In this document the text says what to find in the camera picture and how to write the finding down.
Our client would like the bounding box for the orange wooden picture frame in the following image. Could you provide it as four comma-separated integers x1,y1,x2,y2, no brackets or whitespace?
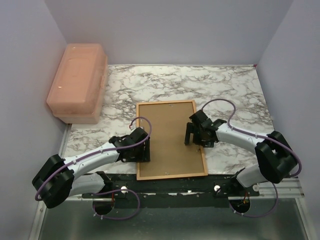
135,99,209,181

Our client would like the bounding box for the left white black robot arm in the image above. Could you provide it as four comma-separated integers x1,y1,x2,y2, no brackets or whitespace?
31,127,151,209

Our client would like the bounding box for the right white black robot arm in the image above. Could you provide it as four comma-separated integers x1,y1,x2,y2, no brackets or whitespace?
184,110,298,196

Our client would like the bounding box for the pink translucent plastic box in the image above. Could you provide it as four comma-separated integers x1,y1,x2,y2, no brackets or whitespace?
46,43,108,124

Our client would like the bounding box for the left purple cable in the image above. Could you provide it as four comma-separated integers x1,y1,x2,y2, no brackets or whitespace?
34,117,154,201

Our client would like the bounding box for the purple cable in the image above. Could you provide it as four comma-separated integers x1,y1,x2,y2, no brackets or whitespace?
34,117,154,201
201,98,304,218

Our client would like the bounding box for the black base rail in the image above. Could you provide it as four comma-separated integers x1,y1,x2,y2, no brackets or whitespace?
82,172,259,209

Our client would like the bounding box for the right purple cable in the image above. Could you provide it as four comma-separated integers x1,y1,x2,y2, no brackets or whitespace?
201,98,304,218

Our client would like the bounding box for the aluminium extrusion rail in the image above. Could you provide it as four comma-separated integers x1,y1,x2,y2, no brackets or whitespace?
27,124,305,240

